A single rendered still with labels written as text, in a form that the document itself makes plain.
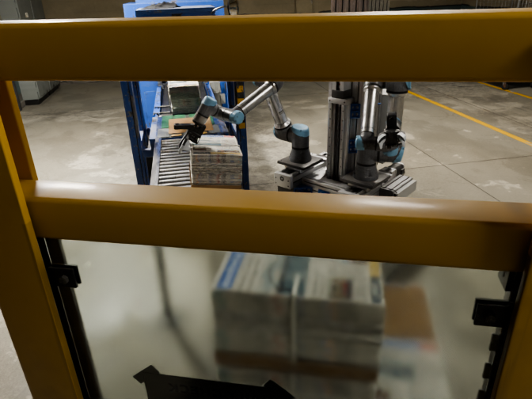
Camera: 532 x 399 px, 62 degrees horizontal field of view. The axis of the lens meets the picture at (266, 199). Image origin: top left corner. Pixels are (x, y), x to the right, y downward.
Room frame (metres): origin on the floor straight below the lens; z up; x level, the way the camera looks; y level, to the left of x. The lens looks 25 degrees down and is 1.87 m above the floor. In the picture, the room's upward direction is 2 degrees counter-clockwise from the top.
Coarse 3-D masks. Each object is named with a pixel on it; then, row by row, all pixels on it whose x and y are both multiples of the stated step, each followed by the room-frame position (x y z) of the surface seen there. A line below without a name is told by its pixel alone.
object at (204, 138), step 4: (204, 136) 2.67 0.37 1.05; (208, 136) 2.68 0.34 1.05; (212, 136) 2.68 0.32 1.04; (216, 136) 2.69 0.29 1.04; (220, 136) 2.69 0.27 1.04; (224, 136) 2.70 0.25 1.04; (228, 136) 2.71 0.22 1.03; (232, 136) 2.72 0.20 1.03; (200, 140) 2.59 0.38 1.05; (204, 140) 2.59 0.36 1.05; (208, 140) 2.60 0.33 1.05; (212, 140) 2.60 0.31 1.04; (216, 140) 2.61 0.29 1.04; (220, 140) 2.61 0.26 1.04; (224, 140) 2.62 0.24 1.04; (228, 140) 2.63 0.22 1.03; (232, 140) 2.63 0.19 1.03; (236, 140) 2.64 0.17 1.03
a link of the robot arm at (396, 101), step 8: (384, 88) 2.45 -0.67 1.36; (392, 88) 2.41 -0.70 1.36; (400, 88) 2.40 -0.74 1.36; (408, 88) 2.40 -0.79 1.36; (392, 96) 2.42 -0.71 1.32; (400, 96) 2.41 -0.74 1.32; (392, 104) 2.42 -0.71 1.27; (400, 104) 2.41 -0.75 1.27; (400, 112) 2.42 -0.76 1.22; (400, 152) 2.39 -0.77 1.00; (384, 160) 2.42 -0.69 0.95; (392, 160) 2.41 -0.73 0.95; (400, 160) 2.39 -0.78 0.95
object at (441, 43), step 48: (0, 48) 0.50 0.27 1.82; (48, 48) 0.49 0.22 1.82; (96, 48) 0.48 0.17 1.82; (144, 48) 0.47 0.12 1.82; (192, 48) 0.46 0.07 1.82; (240, 48) 0.45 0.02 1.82; (288, 48) 0.44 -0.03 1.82; (336, 48) 0.43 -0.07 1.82; (384, 48) 0.42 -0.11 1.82; (432, 48) 0.41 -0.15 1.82; (480, 48) 0.40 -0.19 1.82; (528, 48) 0.40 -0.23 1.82
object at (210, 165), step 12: (192, 156) 2.32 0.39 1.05; (204, 156) 2.33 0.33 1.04; (216, 156) 2.34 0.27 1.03; (228, 156) 2.36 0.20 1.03; (240, 156) 2.37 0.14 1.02; (192, 168) 2.31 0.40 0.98; (204, 168) 2.33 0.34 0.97; (216, 168) 2.34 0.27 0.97; (228, 168) 2.35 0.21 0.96; (240, 168) 2.36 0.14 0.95; (192, 180) 2.31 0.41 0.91; (204, 180) 2.32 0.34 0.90; (216, 180) 2.33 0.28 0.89; (228, 180) 2.35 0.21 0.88; (240, 180) 2.36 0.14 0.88
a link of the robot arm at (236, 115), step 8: (264, 88) 2.61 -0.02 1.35; (272, 88) 2.63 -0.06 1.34; (280, 88) 2.67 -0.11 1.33; (256, 96) 2.56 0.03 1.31; (264, 96) 2.59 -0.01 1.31; (240, 104) 2.50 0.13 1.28; (248, 104) 2.51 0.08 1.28; (256, 104) 2.55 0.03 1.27; (224, 112) 2.48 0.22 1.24; (232, 112) 2.44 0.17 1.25; (240, 112) 2.44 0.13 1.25; (248, 112) 2.51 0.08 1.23; (232, 120) 2.43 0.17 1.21; (240, 120) 2.44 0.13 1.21
